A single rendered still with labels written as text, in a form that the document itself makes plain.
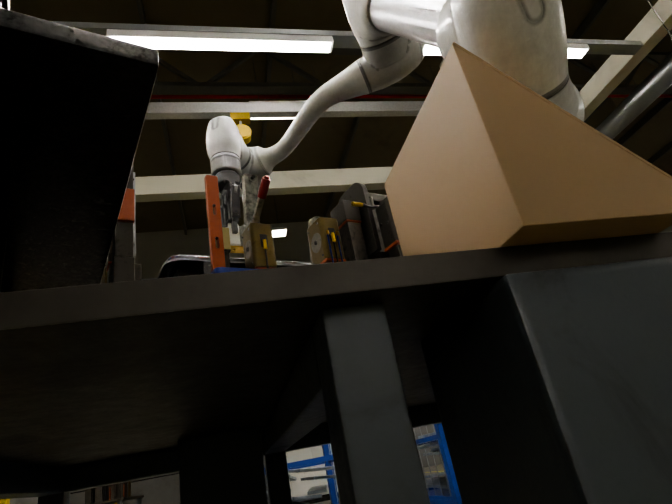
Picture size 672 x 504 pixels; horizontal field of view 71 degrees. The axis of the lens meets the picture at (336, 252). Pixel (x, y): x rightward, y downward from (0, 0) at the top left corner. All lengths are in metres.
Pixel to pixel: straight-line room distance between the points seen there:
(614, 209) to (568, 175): 0.07
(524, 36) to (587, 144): 0.20
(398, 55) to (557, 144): 0.81
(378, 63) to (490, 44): 0.64
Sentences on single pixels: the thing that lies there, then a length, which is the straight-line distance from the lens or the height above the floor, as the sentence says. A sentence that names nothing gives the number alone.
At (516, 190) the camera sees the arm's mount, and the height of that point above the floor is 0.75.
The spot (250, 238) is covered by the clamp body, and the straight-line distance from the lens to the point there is 1.14.
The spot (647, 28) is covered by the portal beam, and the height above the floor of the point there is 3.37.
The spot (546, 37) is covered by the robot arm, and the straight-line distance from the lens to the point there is 0.84.
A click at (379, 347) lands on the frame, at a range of 0.56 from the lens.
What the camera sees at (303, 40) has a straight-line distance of 3.65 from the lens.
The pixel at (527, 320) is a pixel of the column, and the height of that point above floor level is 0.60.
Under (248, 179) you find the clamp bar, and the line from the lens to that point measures 1.25.
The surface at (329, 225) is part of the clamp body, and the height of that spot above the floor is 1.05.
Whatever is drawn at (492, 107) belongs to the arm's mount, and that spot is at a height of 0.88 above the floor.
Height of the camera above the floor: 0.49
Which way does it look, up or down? 24 degrees up
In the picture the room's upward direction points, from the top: 11 degrees counter-clockwise
